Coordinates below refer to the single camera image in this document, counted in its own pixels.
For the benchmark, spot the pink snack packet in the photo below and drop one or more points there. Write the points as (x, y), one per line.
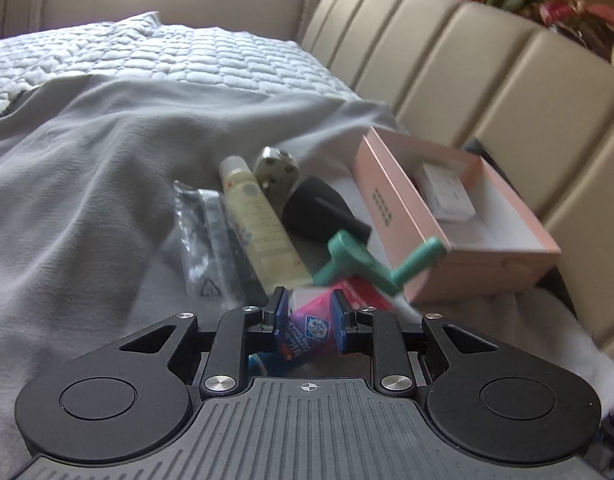
(309, 330)

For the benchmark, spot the small white box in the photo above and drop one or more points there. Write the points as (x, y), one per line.
(444, 194)

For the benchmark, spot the white quilted bedspread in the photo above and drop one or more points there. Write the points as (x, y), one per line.
(143, 47)

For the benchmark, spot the beige padded headboard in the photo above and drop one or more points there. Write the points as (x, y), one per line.
(542, 106)

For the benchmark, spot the green plastic crank handle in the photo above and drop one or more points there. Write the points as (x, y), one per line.
(349, 257)

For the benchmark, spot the dark grey cloth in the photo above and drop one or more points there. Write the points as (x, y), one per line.
(552, 281)

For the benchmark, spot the silver metal plug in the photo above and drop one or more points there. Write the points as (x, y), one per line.
(277, 173)

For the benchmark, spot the potted plant with pink leaves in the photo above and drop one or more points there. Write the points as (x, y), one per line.
(590, 25)

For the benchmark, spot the black wedge-shaped object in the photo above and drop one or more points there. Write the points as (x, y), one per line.
(317, 212)

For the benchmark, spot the pink cardboard box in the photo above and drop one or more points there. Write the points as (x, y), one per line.
(415, 190)

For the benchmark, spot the clear plastic bag with parts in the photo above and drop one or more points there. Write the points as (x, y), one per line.
(217, 270)

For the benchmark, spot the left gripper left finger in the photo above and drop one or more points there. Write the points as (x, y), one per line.
(241, 333)

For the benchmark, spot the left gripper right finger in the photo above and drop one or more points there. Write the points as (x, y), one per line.
(377, 334)

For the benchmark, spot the cream lotion tube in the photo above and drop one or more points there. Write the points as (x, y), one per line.
(271, 252)

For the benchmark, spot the grey blanket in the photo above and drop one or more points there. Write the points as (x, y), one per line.
(102, 349)

